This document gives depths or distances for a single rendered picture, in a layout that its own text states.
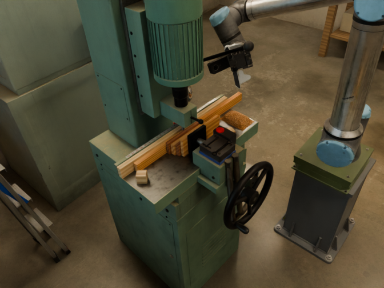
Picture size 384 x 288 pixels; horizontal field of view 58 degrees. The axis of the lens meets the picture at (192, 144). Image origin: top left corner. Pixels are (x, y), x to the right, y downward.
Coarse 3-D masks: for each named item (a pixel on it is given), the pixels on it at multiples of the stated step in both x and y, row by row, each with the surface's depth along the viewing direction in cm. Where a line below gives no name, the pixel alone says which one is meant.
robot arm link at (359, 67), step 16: (368, 0) 104; (368, 16) 106; (352, 32) 114; (368, 32) 110; (352, 48) 116; (368, 48) 113; (352, 64) 119; (368, 64) 117; (352, 80) 122; (368, 80) 121; (336, 96) 132; (352, 96) 125; (336, 112) 134; (352, 112) 130; (336, 128) 137; (352, 128) 135; (320, 144) 142; (336, 144) 137; (352, 144) 138; (336, 160) 142; (352, 160) 139
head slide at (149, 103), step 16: (128, 16) 113; (144, 16) 110; (144, 32) 113; (144, 48) 116; (144, 64) 121; (144, 80) 126; (144, 96) 132; (160, 96) 132; (144, 112) 139; (160, 112) 136
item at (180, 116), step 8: (168, 96) 135; (160, 104) 134; (168, 104) 131; (192, 104) 130; (168, 112) 132; (176, 112) 128; (184, 112) 126; (192, 112) 129; (176, 120) 131; (184, 120) 128; (192, 120) 131
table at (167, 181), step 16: (256, 128) 148; (240, 144) 144; (160, 160) 132; (176, 160) 132; (192, 160) 131; (128, 176) 126; (160, 176) 126; (176, 176) 125; (192, 176) 126; (144, 192) 120; (160, 192) 120; (176, 192) 123; (160, 208) 120
